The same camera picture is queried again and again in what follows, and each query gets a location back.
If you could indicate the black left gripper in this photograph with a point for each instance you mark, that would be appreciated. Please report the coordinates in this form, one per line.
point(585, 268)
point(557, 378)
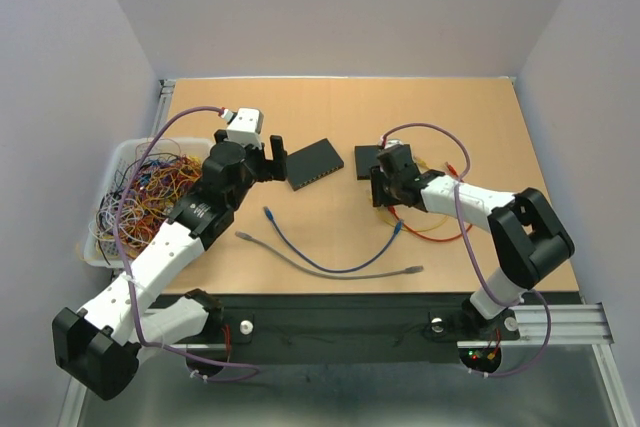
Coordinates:
point(270, 170)

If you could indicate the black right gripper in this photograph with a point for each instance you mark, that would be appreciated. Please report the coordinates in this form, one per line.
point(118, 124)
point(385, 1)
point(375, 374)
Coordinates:
point(379, 196)

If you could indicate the black network switch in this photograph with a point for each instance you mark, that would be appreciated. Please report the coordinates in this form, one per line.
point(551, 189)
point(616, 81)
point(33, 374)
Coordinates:
point(312, 163)
point(367, 162)

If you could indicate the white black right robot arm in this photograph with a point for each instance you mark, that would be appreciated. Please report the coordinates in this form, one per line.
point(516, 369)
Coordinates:
point(529, 239)

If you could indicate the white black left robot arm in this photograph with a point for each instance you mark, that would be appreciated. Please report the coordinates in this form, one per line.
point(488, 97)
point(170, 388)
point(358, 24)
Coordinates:
point(103, 343)

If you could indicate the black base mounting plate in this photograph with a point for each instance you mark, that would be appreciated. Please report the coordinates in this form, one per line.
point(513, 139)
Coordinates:
point(270, 329)

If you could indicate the white plastic basket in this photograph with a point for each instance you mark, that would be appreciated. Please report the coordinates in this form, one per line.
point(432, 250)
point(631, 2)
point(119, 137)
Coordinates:
point(158, 180)

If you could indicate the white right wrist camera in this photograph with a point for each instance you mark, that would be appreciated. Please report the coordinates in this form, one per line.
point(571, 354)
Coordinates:
point(388, 142)

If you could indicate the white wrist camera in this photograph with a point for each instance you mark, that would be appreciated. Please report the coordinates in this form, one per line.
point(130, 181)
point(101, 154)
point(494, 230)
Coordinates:
point(388, 142)
point(244, 126)

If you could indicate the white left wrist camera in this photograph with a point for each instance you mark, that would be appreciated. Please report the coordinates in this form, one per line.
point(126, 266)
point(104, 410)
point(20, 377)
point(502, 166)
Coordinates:
point(244, 126)

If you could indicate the aluminium frame rail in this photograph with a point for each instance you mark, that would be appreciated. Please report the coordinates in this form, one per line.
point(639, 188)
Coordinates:
point(571, 325)

